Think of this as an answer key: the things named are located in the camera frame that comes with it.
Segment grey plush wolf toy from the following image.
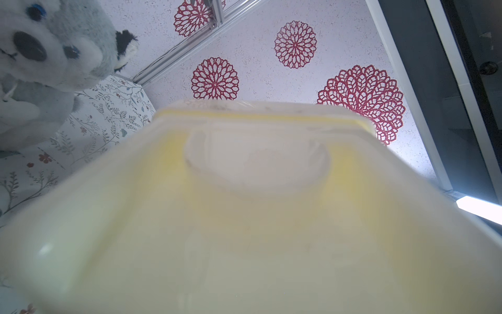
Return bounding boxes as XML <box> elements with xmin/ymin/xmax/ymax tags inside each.
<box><xmin>1</xmin><ymin>1</ymin><xmax>139</xmax><ymax>152</ymax></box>

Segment floral table mat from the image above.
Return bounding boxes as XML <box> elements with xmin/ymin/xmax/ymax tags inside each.
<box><xmin>1</xmin><ymin>76</ymin><xmax>155</xmax><ymax>313</ymax></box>

